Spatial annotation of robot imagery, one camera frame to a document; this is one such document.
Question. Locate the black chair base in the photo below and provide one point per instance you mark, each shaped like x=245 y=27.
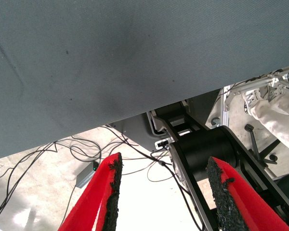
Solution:
x=254 y=140

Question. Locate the dark grey table cloth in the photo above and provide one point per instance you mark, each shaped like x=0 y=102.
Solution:
x=110 y=60

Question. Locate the small caster wheel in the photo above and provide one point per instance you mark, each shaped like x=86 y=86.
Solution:
x=215 y=121

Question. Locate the person leg in white trousers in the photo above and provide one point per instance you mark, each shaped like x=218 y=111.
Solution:
x=279 y=115

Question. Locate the white sneaker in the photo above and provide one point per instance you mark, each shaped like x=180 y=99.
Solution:
x=250 y=97

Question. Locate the small grey electronics box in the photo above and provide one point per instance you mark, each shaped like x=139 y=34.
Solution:
x=86 y=173

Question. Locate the aluminium profile frame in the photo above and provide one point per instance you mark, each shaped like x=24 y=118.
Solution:
x=225 y=109

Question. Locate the white connector socket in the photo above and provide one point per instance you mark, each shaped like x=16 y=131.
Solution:
x=161 y=144

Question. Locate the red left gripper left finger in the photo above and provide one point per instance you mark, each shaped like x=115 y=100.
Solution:
x=98 y=192

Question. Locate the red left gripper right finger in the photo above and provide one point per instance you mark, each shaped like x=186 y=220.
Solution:
x=236 y=199

